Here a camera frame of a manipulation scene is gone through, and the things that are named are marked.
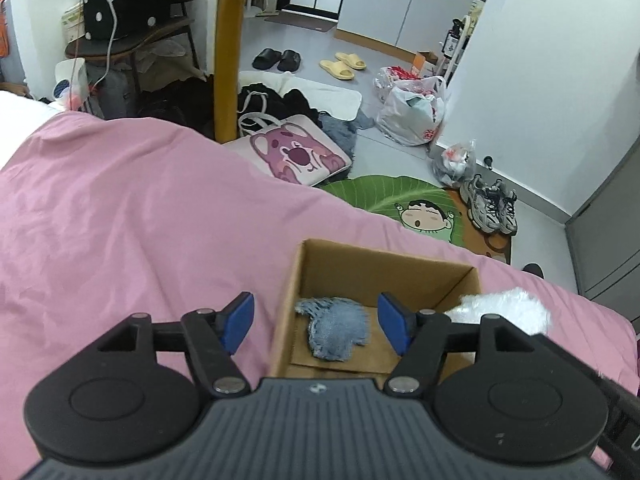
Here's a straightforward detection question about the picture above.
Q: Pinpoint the white fluffy ball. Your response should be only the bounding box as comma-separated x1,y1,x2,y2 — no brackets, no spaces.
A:
446,287,552,335

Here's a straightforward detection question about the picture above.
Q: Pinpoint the brown cardboard box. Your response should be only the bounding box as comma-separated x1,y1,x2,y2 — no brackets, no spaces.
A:
268,240,480,386

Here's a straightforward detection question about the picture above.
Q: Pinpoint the green leaf cartoon rug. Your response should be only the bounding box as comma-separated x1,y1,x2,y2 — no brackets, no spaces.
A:
322,176,512,264

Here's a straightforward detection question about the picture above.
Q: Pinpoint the grey sneaker left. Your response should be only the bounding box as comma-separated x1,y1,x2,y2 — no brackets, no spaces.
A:
459,174,500,234

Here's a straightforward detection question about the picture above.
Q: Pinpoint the grey sneaker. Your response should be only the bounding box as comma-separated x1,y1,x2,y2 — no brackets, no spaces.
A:
489,179,518,236
459,174,500,234

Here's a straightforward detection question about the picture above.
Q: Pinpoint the grey sneaker right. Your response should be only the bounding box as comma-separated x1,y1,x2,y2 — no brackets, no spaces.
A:
489,179,518,236

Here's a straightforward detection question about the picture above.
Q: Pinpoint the pink bed sheet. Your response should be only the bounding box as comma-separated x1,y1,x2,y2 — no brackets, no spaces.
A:
1,113,639,479

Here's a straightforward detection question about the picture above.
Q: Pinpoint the small clear trash bag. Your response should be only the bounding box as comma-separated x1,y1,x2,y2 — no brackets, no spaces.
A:
432,140,476,188

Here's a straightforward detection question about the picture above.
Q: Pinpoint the grey wardrobe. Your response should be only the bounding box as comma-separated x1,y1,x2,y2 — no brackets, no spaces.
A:
566,143,640,328

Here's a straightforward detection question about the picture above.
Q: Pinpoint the pink bear tote bag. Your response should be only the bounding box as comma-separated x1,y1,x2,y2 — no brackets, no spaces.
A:
224,112,352,186

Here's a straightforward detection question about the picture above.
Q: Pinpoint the large white plastic bag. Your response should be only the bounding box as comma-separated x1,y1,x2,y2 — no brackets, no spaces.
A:
373,66,446,146

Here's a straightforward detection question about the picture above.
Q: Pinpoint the black clothes pile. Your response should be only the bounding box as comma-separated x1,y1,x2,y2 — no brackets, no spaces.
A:
236,84,321,131

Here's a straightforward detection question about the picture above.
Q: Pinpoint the white floor mat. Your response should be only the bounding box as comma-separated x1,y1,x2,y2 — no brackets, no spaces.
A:
239,70,362,122

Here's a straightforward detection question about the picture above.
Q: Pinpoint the left yellow slipper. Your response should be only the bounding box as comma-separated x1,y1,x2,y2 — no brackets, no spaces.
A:
319,60,355,81

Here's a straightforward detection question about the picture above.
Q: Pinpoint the yellow slipper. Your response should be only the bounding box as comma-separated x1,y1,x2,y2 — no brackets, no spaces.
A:
319,60,355,81
335,52,367,70

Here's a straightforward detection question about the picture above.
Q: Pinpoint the left black slipper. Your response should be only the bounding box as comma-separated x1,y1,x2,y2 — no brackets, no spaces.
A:
252,48,282,70

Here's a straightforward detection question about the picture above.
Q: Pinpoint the black slipper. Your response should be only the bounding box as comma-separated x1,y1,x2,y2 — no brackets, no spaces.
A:
252,48,282,70
277,49,302,73

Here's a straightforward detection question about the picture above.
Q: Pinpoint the right yellow slipper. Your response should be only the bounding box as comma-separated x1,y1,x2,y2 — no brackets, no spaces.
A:
335,52,367,70

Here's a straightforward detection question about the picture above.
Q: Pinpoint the right black slipper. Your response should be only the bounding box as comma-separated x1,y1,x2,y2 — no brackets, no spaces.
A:
277,49,302,73

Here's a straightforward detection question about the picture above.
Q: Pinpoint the black spray bottle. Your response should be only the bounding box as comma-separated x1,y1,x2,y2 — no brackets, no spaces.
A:
442,18,464,60

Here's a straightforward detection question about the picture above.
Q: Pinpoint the dark side chair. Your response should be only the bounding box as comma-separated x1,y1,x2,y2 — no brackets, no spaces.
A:
65,16,206,106

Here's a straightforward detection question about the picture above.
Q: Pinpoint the white kitchen cabinet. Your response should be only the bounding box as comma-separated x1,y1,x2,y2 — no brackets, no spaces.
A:
337,0,474,54

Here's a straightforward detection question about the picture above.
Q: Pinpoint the black polka dot bag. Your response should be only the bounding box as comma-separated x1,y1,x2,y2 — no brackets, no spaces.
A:
81,0,190,40

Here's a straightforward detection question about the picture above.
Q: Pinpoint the white charging cable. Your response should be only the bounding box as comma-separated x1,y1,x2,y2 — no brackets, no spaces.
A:
74,0,120,97

